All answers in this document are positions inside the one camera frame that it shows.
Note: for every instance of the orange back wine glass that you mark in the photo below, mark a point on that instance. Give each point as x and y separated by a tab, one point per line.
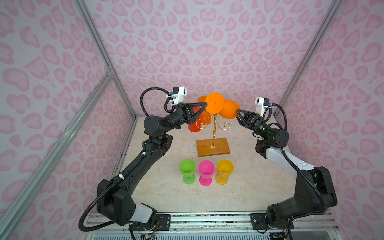
205	118

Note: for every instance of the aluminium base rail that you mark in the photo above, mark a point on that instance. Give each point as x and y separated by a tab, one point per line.
222	226

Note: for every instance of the pink wine glass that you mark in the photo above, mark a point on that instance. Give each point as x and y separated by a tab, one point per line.
206	171

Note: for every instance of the aluminium diagonal frame bar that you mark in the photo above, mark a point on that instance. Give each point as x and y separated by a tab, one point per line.
27	195

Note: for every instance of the aluminium frame profile left corner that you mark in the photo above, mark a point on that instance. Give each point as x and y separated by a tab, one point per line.
91	27

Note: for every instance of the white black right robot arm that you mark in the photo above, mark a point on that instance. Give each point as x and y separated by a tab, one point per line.
314	189

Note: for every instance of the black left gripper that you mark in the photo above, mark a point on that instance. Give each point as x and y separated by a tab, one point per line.
183	115

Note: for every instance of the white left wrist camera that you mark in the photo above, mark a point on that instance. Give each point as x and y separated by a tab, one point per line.
177	95

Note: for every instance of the gold wire wine glass rack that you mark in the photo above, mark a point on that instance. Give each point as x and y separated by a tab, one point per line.
216	125

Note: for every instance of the yellow wine glass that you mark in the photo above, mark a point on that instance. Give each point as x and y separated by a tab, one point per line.
224	170

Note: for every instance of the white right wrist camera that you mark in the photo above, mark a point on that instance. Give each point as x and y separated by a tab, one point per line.
262	105

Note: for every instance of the orange front wine glass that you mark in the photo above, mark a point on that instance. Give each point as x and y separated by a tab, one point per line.
216	104

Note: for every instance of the green wine glass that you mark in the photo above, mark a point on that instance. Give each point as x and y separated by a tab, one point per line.
187	168

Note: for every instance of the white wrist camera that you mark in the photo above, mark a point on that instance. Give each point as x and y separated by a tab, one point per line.
262	105
177	95

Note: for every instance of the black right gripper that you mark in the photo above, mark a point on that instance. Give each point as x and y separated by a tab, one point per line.
255	123

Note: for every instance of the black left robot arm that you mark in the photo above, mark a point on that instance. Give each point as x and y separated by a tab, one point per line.
114	200

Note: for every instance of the aluminium frame profile corner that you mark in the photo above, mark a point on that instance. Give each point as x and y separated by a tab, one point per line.
314	44
91	27

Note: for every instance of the red wine glass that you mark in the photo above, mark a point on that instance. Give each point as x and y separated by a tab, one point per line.
196	127

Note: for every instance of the aluminium frame profile right corner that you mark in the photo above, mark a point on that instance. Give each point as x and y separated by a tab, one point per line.
314	44

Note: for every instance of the orange wine glass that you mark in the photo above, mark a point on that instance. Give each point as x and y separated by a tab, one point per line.
216	104
205	118

